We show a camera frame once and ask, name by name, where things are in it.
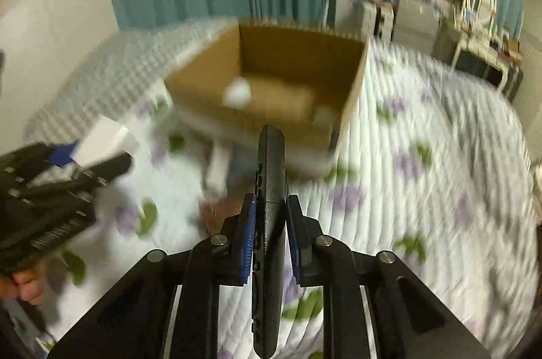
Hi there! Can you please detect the white rectangular box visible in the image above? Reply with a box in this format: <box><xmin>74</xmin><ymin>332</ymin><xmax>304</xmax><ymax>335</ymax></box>
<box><xmin>71</xmin><ymin>115</ymin><xmax>138</xmax><ymax>168</ymax></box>

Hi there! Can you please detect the red glittery packet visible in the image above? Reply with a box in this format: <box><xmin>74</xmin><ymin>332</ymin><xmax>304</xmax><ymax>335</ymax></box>
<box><xmin>199</xmin><ymin>199</ymin><xmax>244</xmax><ymax>235</ymax></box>

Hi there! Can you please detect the black remote control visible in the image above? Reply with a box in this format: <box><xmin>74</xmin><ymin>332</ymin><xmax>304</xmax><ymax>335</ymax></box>
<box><xmin>252</xmin><ymin>124</ymin><xmax>288</xmax><ymax>358</ymax></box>

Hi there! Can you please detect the white bottle red cap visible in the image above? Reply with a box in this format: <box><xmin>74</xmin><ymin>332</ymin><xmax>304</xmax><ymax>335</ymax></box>
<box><xmin>222</xmin><ymin>77</ymin><xmax>252</xmax><ymax>109</ymax></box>

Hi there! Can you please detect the left hand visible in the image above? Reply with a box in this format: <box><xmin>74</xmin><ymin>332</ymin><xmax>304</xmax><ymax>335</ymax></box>
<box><xmin>0</xmin><ymin>262</ymin><xmax>45</xmax><ymax>306</ymax></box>

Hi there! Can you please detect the grey checked blanket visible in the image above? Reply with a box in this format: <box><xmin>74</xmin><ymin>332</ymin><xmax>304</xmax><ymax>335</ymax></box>
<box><xmin>24</xmin><ymin>17</ymin><xmax>237</xmax><ymax>143</ymax></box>

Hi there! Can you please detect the white floral quilt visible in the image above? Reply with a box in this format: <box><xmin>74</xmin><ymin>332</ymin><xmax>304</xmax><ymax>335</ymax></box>
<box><xmin>42</xmin><ymin>42</ymin><xmax>539</xmax><ymax>358</ymax></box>

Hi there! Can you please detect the brown cardboard box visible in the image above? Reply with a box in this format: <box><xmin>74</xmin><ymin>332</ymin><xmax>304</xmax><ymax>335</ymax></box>
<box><xmin>164</xmin><ymin>21</ymin><xmax>368</xmax><ymax>178</ymax></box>

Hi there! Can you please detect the white suitcase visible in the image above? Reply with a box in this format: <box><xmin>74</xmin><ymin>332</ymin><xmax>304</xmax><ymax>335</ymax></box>
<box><xmin>358</xmin><ymin>0</ymin><xmax>394</xmax><ymax>41</ymax></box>

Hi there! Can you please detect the silver mini fridge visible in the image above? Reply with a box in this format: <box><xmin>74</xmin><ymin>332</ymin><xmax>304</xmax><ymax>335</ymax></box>
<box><xmin>391</xmin><ymin>0</ymin><xmax>441</xmax><ymax>54</ymax></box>

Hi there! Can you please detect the white dressing table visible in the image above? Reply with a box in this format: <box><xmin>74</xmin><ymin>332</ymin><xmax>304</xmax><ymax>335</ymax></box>
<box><xmin>432</xmin><ymin>19</ymin><xmax>524</xmax><ymax>102</ymax></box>

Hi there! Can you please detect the white oval vanity mirror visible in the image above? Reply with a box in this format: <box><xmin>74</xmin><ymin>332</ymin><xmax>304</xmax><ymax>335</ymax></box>
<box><xmin>462</xmin><ymin>0</ymin><xmax>497</xmax><ymax>30</ymax></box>

